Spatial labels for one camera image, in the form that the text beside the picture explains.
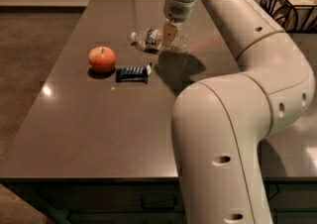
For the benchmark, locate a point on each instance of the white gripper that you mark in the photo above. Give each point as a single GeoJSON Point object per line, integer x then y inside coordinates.
{"type": "Point", "coordinates": [178, 9]}

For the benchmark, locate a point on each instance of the clear plastic water bottle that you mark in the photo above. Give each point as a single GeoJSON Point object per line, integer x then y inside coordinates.
{"type": "Point", "coordinates": [150, 40]}

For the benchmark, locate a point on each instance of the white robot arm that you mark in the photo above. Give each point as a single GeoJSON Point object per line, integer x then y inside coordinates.
{"type": "Point", "coordinates": [218, 122]}

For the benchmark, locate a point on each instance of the blue striped snack bar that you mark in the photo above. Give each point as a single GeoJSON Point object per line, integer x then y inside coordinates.
{"type": "Point", "coordinates": [134, 73]}

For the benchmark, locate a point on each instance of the red apple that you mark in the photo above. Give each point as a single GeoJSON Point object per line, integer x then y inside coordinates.
{"type": "Point", "coordinates": [102, 59]}

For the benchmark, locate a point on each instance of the dark cabinet drawer front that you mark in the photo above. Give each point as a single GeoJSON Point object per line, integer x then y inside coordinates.
{"type": "Point", "coordinates": [108, 196]}

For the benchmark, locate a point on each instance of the black wire napkin basket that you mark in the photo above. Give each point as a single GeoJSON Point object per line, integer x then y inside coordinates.
{"type": "Point", "coordinates": [294, 16]}

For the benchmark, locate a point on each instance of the black drawer handle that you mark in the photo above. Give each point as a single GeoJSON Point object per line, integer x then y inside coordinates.
{"type": "Point", "coordinates": [158, 203]}

